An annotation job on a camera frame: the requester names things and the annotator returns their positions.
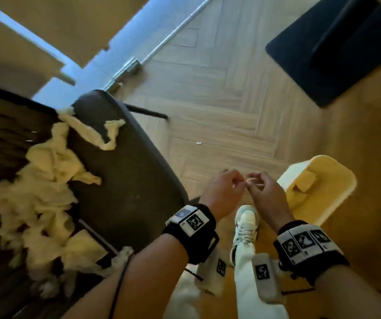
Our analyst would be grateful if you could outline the person's left hand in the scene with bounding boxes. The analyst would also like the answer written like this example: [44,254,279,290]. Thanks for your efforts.
[199,169,246,222]

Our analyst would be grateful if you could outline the person's right hand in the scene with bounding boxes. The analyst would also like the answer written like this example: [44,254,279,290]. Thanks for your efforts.
[246,171,295,233]

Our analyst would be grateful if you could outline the person's left forearm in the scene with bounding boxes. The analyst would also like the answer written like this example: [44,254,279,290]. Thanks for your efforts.
[61,233,191,319]

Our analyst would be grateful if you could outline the person's right forearm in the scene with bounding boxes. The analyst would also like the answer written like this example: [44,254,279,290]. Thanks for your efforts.
[313,264,381,319]

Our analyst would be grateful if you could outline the white sneaker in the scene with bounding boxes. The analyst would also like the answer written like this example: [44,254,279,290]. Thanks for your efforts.
[230,205,260,267]

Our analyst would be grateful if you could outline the yellow cloth piece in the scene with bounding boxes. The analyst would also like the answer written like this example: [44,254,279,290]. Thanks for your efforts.
[287,170,319,210]

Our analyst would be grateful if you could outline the yellow plastic bin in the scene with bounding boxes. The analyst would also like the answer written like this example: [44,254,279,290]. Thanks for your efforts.
[277,155,357,227]

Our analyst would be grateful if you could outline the white trouser leg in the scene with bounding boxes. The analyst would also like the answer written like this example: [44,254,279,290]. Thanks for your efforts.
[233,242,290,319]
[164,270,202,319]

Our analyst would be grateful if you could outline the dark grey chair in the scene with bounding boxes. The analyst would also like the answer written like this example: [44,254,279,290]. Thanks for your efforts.
[67,89,200,264]

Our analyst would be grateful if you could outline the long yellow cloth strip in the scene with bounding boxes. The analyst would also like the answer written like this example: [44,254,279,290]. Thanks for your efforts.
[57,108,126,151]

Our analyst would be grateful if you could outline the black floor mat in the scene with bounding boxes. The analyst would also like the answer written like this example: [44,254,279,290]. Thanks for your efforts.
[265,0,381,108]

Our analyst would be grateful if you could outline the pile of yellow cloths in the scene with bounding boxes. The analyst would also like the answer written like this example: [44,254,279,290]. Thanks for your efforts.
[0,108,134,299]

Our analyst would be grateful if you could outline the beige door panel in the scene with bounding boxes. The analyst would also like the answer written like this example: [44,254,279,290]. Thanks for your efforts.
[0,0,152,69]
[0,9,65,99]

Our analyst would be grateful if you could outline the dark slatted wooden furniture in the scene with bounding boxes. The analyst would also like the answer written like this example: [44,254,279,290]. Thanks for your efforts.
[0,81,75,319]

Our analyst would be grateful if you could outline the black left wrist strap with markers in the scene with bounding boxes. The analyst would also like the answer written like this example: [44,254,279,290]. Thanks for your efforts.
[162,204,220,265]

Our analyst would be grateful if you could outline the black wrist strap with markers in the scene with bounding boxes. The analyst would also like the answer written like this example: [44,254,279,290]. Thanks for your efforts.
[273,220,350,287]
[162,204,220,265]

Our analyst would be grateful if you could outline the black right wrist strap with markers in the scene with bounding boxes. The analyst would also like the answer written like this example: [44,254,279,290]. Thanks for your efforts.
[273,220,350,287]

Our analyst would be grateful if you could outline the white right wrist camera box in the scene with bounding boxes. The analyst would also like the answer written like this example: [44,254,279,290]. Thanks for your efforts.
[251,253,286,305]

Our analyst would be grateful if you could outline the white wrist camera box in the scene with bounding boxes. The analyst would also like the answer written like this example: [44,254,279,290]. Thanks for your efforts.
[251,253,286,305]
[194,248,228,298]

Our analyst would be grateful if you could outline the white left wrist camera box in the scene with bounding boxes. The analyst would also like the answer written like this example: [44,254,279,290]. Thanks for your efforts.
[194,248,228,298]

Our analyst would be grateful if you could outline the silver metal door bracket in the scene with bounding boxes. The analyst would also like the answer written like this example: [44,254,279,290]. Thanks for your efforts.
[103,57,142,94]

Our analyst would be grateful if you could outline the thin black cable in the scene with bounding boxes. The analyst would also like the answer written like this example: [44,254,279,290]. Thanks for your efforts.
[108,253,135,319]

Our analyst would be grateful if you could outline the silver floor rail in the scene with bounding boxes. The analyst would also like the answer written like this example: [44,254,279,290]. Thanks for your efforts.
[140,0,218,65]

